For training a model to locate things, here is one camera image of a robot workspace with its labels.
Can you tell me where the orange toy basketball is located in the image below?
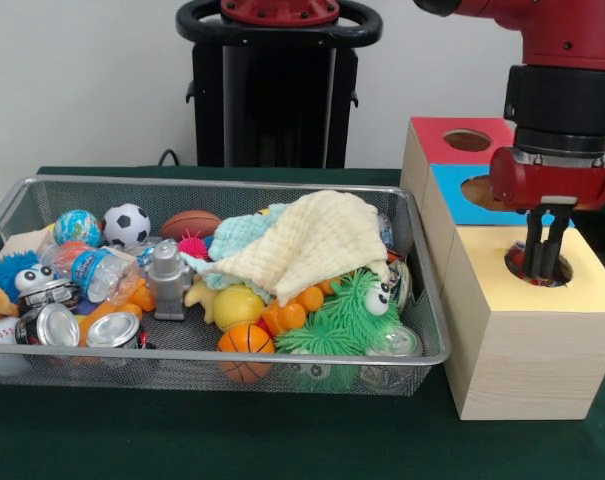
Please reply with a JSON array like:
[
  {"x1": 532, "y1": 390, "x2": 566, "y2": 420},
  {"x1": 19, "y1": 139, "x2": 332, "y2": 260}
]
[{"x1": 216, "y1": 323, "x2": 277, "y2": 385}]

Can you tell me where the silver toy robot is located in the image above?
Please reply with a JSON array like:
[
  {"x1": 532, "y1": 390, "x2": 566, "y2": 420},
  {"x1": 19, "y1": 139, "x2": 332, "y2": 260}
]
[{"x1": 145, "y1": 238, "x2": 194, "y2": 321}]

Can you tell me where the green spiky puffer toy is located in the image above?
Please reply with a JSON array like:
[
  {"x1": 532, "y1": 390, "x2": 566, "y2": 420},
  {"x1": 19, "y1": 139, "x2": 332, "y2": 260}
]
[{"x1": 276, "y1": 267, "x2": 408, "y2": 357}]

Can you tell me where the cream yellow cloth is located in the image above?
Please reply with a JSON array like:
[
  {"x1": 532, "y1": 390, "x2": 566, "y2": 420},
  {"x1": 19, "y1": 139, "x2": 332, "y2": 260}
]
[{"x1": 201, "y1": 189, "x2": 391, "y2": 306}]

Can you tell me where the black white soccer ball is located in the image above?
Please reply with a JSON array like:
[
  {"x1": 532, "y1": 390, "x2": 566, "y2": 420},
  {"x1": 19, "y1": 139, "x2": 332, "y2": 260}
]
[{"x1": 101, "y1": 203, "x2": 152, "y2": 248}]

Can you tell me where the robot pedestal with red flange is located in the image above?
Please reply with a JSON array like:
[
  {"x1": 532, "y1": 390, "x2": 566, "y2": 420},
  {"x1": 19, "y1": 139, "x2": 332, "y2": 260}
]
[{"x1": 175, "y1": 0, "x2": 384, "y2": 169}]

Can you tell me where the wooden three-hole box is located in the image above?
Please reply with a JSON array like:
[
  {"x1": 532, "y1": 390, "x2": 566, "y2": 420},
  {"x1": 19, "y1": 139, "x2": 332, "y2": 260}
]
[{"x1": 399, "y1": 116, "x2": 605, "y2": 422}]

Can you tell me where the brown toy football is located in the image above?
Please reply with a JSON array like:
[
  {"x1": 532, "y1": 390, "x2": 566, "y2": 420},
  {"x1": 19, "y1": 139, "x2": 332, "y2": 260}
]
[{"x1": 160, "y1": 209, "x2": 223, "y2": 241}]

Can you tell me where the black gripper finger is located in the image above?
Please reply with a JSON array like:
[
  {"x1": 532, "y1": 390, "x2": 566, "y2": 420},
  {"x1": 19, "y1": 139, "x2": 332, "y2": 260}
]
[
  {"x1": 542, "y1": 208, "x2": 572, "y2": 279},
  {"x1": 523, "y1": 208, "x2": 546, "y2": 278}
]

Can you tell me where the silver mesh bin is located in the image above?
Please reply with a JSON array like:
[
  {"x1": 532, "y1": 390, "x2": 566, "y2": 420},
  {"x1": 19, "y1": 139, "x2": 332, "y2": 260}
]
[{"x1": 0, "y1": 174, "x2": 453, "y2": 399}]

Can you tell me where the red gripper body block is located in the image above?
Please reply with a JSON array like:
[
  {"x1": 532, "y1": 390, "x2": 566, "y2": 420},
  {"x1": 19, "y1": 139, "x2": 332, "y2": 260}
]
[{"x1": 490, "y1": 146, "x2": 605, "y2": 211}]

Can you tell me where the orange plastic toy brick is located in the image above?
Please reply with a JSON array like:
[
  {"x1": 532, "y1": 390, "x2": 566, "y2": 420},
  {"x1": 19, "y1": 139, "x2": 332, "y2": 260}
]
[{"x1": 259, "y1": 283, "x2": 326, "y2": 335}]

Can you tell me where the light blue cloth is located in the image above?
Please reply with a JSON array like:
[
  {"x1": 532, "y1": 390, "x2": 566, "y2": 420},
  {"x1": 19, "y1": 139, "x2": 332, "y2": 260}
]
[{"x1": 179, "y1": 202, "x2": 288, "y2": 292}]

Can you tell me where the blue globe ball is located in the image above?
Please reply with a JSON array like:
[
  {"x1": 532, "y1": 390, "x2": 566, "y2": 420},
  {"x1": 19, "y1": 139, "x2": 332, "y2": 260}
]
[{"x1": 53, "y1": 209, "x2": 103, "y2": 249}]

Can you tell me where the large blue spiky puffer toy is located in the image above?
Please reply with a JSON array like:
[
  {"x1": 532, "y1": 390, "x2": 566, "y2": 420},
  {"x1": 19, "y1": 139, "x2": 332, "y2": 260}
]
[{"x1": 0, "y1": 249, "x2": 56, "y2": 304}]

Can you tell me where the knotted polka dot cloth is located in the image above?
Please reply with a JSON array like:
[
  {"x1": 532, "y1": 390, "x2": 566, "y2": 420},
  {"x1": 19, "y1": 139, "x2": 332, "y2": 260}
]
[{"x1": 506, "y1": 240, "x2": 569, "y2": 289}]

